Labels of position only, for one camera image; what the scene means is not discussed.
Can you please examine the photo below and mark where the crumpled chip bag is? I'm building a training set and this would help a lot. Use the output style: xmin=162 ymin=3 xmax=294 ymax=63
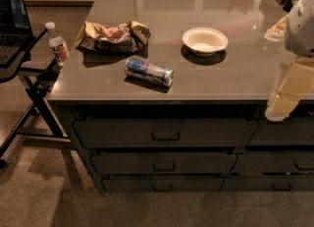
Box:
xmin=75 ymin=21 xmax=151 ymax=54

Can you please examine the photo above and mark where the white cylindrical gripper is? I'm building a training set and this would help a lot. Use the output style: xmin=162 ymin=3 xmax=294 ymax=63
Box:
xmin=265 ymin=57 xmax=314 ymax=122

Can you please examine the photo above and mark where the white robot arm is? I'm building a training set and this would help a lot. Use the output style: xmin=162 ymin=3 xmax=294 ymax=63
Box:
xmin=264 ymin=0 xmax=314 ymax=122

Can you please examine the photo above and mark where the clear plastic water bottle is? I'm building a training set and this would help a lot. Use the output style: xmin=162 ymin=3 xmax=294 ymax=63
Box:
xmin=45 ymin=22 xmax=70 ymax=67

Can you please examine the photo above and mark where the white paper bowl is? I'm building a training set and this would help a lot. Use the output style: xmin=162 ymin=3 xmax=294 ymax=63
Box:
xmin=183 ymin=28 xmax=229 ymax=57

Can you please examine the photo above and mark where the black laptop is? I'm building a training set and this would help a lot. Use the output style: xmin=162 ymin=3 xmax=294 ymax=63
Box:
xmin=0 ymin=0 xmax=34 ymax=67

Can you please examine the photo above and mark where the black laptop stand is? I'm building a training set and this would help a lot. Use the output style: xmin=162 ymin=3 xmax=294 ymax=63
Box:
xmin=0 ymin=28 xmax=68 ymax=168

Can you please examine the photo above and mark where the blue silver energy drink can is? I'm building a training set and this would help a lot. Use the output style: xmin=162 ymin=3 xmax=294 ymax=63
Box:
xmin=125 ymin=58 xmax=174 ymax=87

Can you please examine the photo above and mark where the dark drawer cabinet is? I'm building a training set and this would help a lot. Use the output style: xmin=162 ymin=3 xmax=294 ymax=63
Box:
xmin=56 ymin=101 xmax=314 ymax=193

